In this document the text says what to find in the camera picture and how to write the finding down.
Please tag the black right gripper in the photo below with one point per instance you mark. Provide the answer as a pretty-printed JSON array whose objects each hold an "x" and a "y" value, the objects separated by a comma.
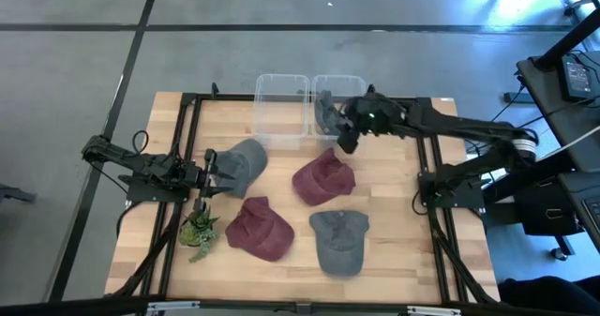
[{"x": 368, "y": 114}]

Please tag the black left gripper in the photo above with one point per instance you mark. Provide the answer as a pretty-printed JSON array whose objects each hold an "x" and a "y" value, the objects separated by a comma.
[{"x": 194, "y": 175}]

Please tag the grey baseball cap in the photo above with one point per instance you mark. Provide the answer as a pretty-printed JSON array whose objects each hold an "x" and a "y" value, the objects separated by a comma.
[
  {"x": 246, "y": 163},
  {"x": 340, "y": 241},
  {"x": 324, "y": 114}
]

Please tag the maroon baseball cap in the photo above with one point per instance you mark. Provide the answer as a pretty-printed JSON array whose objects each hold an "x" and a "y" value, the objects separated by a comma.
[
  {"x": 260, "y": 231},
  {"x": 323, "y": 177}
]

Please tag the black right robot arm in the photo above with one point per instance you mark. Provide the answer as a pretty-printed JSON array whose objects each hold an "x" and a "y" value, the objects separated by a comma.
[{"x": 469, "y": 128}]

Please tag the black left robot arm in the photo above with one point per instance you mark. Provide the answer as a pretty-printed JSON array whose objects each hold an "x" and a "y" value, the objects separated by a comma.
[{"x": 140, "y": 163}]

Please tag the clear plastic bin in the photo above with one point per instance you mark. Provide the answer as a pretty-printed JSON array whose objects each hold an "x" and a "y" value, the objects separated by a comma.
[
  {"x": 281, "y": 114},
  {"x": 347, "y": 85}
]

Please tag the small potted green plant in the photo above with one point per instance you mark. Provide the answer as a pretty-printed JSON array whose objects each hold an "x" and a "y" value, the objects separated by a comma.
[{"x": 199, "y": 234}]

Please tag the black aluminium crossbar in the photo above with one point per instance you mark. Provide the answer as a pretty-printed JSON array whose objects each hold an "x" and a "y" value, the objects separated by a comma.
[{"x": 94, "y": 306}]

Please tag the dark grey desk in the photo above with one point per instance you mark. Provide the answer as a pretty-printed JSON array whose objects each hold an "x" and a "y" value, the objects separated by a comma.
[{"x": 544, "y": 100}]

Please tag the black floor stand foot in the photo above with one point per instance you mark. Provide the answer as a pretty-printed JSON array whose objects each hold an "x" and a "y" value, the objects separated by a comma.
[{"x": 14, "y": 195}]

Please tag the black power adapter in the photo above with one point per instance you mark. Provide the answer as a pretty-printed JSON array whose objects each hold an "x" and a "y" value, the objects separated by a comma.
[{"x": 577, "y": 78}]

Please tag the black metal beam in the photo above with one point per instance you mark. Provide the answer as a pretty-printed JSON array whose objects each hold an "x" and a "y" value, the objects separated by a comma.
[{"x": 567, "y": 39}]

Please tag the person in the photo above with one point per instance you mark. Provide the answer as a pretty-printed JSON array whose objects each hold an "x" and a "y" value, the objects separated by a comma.
[{"x": 553, "y": 297}]

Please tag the black aluminium table frame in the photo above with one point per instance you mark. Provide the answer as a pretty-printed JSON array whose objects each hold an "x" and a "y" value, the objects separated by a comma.
[{"x": 225, "y": 97}]

